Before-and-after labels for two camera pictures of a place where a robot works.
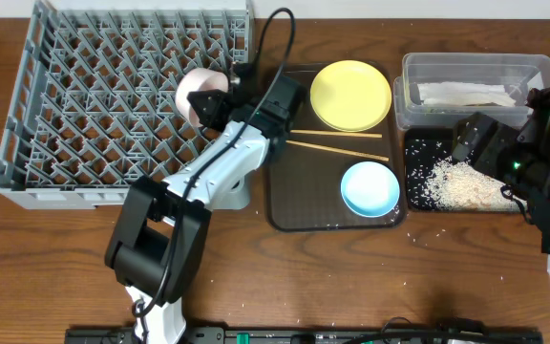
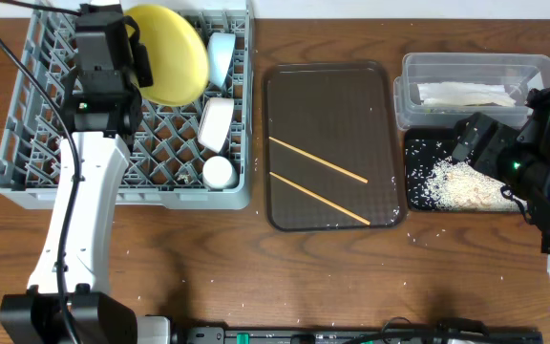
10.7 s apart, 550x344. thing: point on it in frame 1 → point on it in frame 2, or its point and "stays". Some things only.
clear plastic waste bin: (441, 90) stays
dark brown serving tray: (305, 183) stays
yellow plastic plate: (350, 96) → (179, 62)
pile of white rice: (454, 184) stays
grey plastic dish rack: (95, 104) stays
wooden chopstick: (339, 150) → (314, 195)
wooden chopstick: (365, 135) → (317, 160)
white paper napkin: (465, 94) stays
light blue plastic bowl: (370, 189) → (221, 47)
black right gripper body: (520, 165) stays
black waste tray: (425, 150) stays
